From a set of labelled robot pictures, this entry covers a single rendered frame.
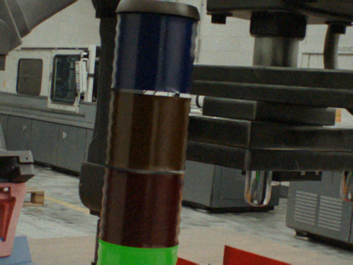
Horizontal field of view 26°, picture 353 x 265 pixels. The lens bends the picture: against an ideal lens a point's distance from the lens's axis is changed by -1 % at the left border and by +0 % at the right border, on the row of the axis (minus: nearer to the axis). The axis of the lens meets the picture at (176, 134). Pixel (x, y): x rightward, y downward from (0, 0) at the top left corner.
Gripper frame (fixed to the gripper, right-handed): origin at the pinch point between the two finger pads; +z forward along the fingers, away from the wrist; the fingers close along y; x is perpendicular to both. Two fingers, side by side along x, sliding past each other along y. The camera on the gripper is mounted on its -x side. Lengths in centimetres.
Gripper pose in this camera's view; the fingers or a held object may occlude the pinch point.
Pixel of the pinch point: (1, 250)
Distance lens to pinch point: 82.5
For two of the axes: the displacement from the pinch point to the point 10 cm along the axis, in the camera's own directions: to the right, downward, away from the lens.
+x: 7.2, 0.0, 7.0
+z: 2.8, 9.1, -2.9
